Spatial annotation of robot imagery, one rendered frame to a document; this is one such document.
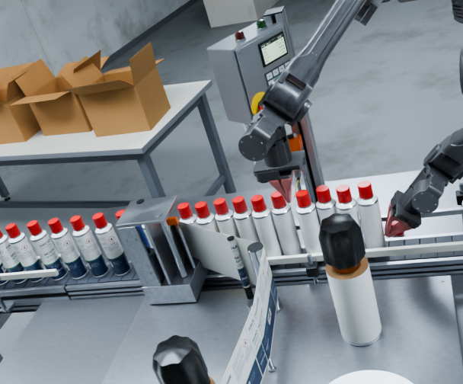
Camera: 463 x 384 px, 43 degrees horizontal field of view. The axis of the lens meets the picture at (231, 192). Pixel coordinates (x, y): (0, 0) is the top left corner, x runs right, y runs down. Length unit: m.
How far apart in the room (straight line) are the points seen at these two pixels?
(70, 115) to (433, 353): 2.49
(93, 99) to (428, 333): 2.20
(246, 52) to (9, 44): 5.61
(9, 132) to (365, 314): 2.72
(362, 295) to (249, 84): 0.53
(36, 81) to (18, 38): 3.40
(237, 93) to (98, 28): 6.61
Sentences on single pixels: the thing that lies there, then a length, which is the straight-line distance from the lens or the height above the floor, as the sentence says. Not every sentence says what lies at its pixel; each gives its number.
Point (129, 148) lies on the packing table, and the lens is 2.89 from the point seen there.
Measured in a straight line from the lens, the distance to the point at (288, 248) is 1.55.
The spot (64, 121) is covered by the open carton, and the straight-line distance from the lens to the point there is 3.37.
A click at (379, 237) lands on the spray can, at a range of 1.51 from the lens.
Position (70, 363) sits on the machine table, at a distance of 1.66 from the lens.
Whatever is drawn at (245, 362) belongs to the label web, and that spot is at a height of 1.01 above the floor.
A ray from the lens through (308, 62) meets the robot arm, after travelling 1.12.
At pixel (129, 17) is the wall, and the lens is 8.47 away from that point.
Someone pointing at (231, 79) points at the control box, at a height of 1.40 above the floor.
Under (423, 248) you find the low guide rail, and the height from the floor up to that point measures 0.91.
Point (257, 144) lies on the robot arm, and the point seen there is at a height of 1.37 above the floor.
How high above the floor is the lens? 1.83
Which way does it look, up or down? 29 degrees down
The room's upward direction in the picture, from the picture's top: 18 degrees counter-clockwise
